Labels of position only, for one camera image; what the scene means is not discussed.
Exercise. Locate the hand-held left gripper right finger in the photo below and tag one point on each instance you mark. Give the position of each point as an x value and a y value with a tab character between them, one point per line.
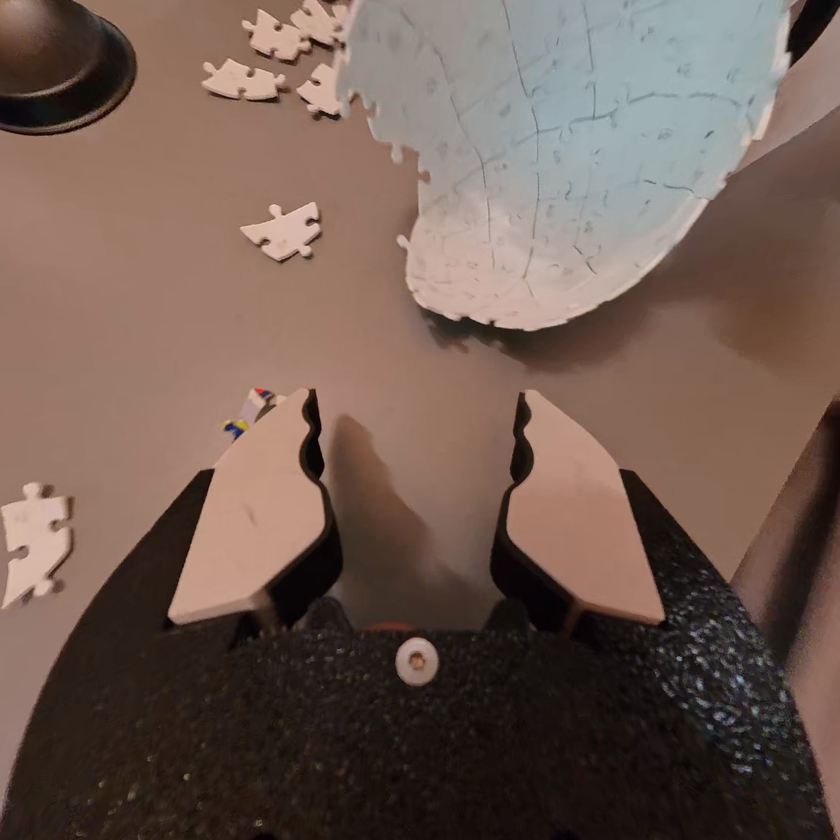
577	525

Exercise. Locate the colourful dark puzzle piece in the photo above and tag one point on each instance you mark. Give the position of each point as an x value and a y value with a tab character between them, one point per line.
253	407

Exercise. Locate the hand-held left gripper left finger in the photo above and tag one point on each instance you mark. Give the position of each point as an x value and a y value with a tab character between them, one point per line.
256	518

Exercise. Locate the black round stand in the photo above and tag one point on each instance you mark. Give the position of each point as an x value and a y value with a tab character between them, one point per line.
59	72

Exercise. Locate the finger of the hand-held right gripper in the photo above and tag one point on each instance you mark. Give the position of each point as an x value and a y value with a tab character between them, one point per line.
807	26

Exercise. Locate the half-built puzzle ball shell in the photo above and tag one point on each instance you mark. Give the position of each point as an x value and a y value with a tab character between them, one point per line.
558	164

